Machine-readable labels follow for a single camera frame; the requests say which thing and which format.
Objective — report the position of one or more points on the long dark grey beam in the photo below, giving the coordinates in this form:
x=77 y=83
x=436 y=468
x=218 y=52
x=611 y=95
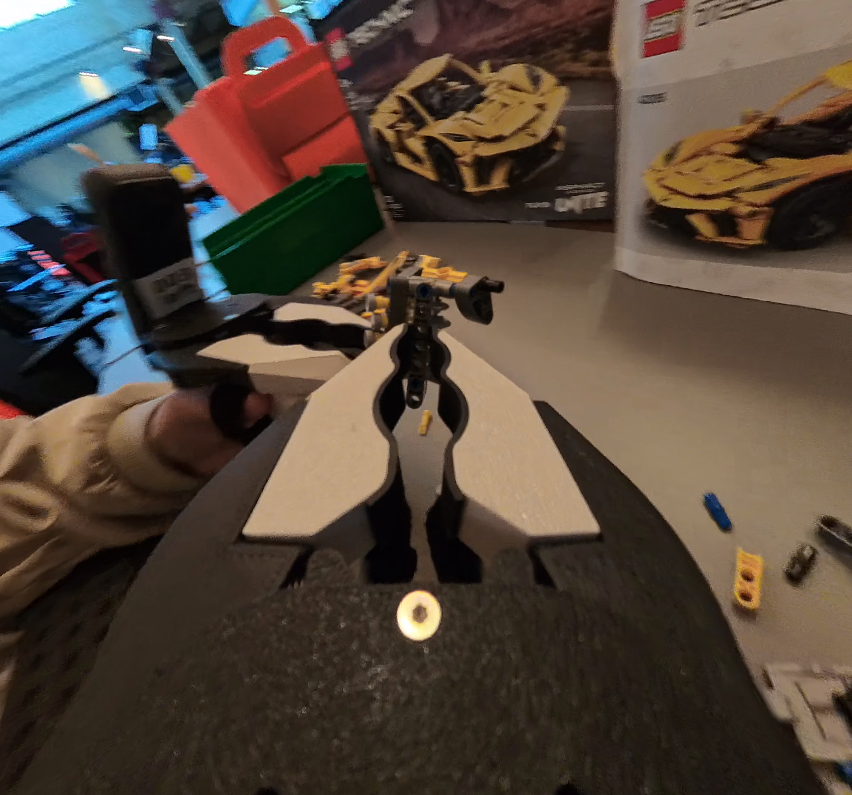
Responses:
x=835 y=532

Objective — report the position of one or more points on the grey desk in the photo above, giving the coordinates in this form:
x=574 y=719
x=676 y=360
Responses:
x=665 y=409

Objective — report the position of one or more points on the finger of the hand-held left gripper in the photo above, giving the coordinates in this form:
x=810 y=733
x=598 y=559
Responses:
x=319 y=319
x=286 y=362

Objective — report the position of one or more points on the person's left forearm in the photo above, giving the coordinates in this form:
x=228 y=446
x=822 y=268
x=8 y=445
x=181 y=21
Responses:
x=53 y=475

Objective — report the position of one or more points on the yellow toy pin connector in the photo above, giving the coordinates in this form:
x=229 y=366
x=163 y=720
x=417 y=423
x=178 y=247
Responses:
x=424 y=422

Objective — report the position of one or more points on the yellow toy car section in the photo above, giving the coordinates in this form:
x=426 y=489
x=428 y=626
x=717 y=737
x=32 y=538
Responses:
x=359 y=282

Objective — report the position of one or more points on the pile of toy bricks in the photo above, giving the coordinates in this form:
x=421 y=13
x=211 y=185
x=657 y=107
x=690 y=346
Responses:
x=805 y=708

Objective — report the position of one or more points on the dark toy car box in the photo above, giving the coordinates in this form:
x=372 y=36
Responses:
x=479 y=109

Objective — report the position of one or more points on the person's left hand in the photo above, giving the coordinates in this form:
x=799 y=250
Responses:
x=180 y=429

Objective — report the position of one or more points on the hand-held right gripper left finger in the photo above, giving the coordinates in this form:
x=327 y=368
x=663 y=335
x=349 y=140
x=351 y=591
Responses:
x=319 y=469

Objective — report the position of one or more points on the white instruction booklet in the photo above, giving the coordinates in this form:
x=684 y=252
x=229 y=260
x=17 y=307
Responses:
x=732 y=176

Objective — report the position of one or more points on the yellow holed toy brick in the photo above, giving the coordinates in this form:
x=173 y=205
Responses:
x=747 y=578

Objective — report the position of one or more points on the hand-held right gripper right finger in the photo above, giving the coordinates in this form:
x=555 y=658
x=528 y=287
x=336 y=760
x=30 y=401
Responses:
x=519 y=469

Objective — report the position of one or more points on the black toy pin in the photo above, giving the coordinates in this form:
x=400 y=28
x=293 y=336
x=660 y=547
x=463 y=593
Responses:
x=801 y=562

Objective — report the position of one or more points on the black office chair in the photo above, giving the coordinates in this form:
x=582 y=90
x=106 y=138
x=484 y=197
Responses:
x=60 y=322

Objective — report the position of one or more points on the grey toy brick assembly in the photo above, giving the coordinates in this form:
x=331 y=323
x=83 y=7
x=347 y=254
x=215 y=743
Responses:
x=419 y=302

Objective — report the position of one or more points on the blue toy pin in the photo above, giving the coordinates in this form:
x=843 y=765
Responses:
x=717 y=511

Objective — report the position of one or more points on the dark green bin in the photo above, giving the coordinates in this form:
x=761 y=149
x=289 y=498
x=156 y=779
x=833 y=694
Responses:
x=299 y=236

